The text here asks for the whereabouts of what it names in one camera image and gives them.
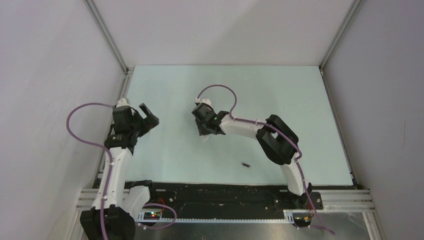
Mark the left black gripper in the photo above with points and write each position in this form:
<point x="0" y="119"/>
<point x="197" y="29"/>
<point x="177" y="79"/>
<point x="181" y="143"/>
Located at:
<point x="151" y="121"/>

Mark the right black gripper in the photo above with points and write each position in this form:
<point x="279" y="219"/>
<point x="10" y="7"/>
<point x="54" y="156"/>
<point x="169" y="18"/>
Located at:
<point x="201" y="131"/>

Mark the white remote control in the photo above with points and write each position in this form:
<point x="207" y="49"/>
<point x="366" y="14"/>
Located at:
<point x="204" y="137"/>

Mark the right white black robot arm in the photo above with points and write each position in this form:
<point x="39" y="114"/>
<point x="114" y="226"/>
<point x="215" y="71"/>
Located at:
<point x="277" y="140"/>

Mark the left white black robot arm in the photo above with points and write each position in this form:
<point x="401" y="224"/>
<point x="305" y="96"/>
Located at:
<point x="108" y="218"/>

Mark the left controller board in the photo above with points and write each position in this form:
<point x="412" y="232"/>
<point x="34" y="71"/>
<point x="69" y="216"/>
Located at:
<point x="151" y="216"/>

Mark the controller board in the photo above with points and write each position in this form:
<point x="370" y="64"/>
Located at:
<point x="302" y="222"/>
<point x="151" y="216"/>

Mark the right controller board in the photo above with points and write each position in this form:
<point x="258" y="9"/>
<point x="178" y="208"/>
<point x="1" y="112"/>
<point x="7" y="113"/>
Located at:
<point x="302" y="222"/>

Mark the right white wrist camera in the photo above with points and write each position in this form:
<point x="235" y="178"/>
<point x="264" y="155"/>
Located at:
<point x="203" y="101"/>

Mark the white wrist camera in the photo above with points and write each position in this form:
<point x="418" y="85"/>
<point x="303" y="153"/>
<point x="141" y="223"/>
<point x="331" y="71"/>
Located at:
<point x="203" y="101"/>
<point x="123" y="105"/>

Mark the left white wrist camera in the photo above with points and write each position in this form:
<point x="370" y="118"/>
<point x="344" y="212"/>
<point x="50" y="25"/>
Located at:
<point x="123" y="105"/>

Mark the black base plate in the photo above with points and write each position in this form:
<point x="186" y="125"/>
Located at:
<point x="225" y="201"/>

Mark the left aluminium frame rail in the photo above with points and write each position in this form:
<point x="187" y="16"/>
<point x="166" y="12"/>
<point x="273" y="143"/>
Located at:
<point x="126" y="70"/>

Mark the aluminium frame rail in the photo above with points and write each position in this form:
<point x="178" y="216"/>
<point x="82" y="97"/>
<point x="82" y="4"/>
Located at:
<point x="126" y="70"/>
<point x="335" y="43"/>

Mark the grey slotted cable duct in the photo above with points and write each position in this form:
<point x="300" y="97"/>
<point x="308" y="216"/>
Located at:
<point x="288" y="219"/>

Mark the right aluminium frame rail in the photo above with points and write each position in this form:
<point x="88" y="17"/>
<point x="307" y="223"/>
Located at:
<point x="335" y="43"/>

